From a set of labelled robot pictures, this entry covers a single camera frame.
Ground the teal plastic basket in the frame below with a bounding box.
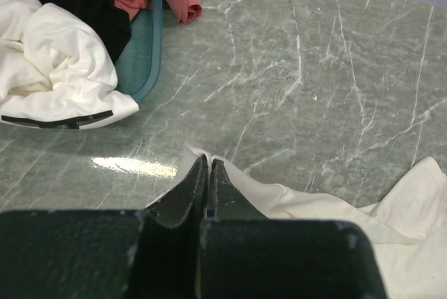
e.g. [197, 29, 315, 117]
[115, 0, 163, 103]

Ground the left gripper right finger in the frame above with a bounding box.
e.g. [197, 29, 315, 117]
[207, 159, 267, 221]

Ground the cream white t-shirt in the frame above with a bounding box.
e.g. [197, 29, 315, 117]
[145, 140, 447, 299]

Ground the white t-shirt black trim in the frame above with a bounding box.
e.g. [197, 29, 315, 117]
[1, 0, 139, 130]

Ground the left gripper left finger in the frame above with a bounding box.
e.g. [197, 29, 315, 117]
[145, 155, 206, 228]

